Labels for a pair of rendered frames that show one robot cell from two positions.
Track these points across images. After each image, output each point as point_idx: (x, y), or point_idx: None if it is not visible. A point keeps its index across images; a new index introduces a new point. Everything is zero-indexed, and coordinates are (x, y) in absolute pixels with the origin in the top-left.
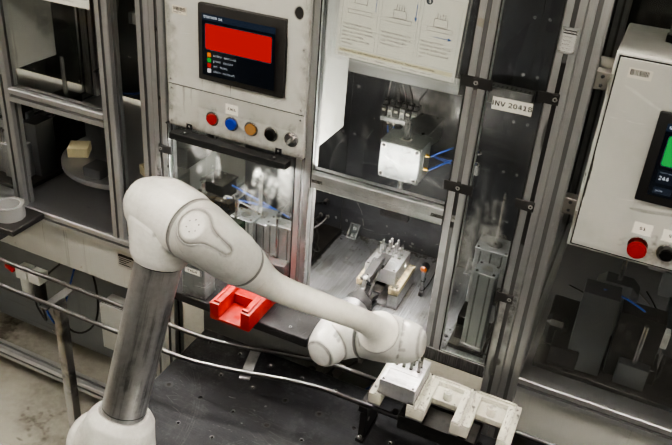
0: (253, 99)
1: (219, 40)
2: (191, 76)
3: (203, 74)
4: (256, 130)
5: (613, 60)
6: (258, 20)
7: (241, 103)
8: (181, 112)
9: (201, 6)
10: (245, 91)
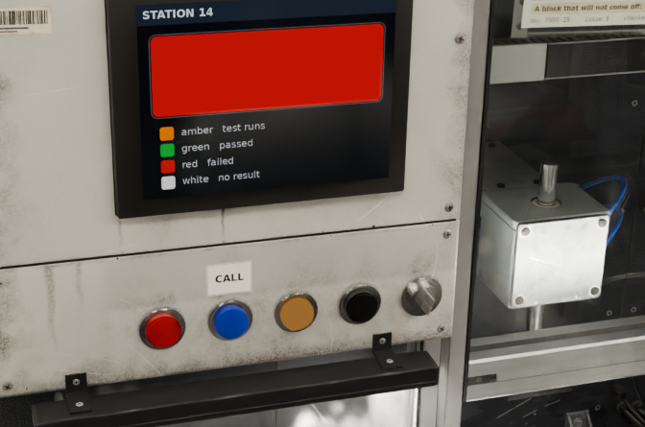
0: (301, 224)
1: (204, 78)
2: (78, 224)
3: (135, 202)
4: (316, 309)
5: None
6: None
7: (261, 249)
8: (43, 348)
9: None
10: (274, 209)
